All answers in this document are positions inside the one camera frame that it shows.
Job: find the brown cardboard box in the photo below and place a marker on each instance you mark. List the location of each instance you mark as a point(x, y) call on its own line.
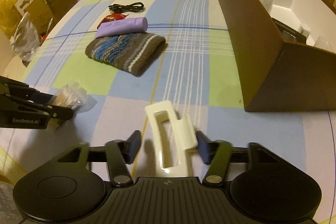
point(59, 1)

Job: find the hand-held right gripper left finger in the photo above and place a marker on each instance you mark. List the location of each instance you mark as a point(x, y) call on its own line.
point(135, 145)

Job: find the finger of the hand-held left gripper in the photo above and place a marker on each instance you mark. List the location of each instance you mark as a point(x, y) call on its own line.
point(60, 113)
point(42, 98)

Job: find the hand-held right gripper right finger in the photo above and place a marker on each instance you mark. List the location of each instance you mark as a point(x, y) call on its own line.
point(202, 146)

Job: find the yellow plastic bag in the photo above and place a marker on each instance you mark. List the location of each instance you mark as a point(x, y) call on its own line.
point(9, 8)

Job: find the cotton swab pack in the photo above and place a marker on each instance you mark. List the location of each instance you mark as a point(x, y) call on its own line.
point(71, 98)

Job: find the purple tube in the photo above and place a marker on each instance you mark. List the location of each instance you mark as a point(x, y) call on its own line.
point(120, 27)

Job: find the striped knitted hat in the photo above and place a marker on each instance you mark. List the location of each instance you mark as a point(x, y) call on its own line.
point(126, 53)

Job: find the white cutout card box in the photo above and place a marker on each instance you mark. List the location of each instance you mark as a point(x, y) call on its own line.
point(27, 2)

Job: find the black product box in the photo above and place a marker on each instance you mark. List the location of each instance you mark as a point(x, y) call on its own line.
point(288, 29)

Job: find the checked tablecloth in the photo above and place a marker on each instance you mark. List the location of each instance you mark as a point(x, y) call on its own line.
point(183, 69)

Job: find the brown storage box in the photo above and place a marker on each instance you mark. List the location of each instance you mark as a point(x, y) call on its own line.
point(249, 43)

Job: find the white hair claw clip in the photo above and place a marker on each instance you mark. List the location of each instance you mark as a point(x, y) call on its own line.
point(185, 134)

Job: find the red snack packet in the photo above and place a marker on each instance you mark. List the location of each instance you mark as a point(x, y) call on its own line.
point(110, 18)

